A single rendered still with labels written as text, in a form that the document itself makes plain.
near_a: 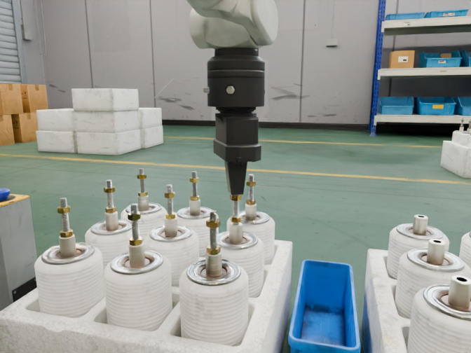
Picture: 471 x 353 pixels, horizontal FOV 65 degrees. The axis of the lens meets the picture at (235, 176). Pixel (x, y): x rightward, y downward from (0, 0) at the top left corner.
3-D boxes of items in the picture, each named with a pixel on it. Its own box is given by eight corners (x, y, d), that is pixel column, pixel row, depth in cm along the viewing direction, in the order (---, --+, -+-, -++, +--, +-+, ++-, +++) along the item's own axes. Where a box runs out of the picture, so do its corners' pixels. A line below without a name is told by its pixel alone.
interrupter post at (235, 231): (245, 241, 62) (245, 223, 62) (237, 246, 61) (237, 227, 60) (233, 238, 64) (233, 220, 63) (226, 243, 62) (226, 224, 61)
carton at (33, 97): (48, 111, 417) (45, 85, 410) (30, 113, 395) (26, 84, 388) (28, 111, 426) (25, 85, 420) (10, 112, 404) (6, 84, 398)
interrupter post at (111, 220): (113, 232, 67) (112, 215, 66) (102, 230, 67) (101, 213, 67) (121, 227, 69) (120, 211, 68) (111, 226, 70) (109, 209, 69)
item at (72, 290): (33, 374, 57) (18, 266, 53) (69, 335, 66) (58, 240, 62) (91, 380, 56) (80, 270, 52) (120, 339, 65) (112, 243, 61)
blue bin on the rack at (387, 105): (376, 113, 492) (378, 97, 487) (407, 113, 481) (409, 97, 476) (379, 114, 445) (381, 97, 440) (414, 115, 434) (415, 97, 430)
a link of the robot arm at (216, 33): (254, 78, 51) (254, -11, 48) (186, 79, 55) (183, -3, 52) (277, 81, 61) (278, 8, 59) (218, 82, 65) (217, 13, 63)
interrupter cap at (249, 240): (265, 239, 63) (265, 235, 63) (242, 255, 57) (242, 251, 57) (229, 230, 67) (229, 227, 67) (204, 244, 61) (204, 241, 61)
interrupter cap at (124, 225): (117, 239, 63) (116, 235, 63) (81, 234, 66) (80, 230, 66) (141, 225, 70) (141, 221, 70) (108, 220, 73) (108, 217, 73)
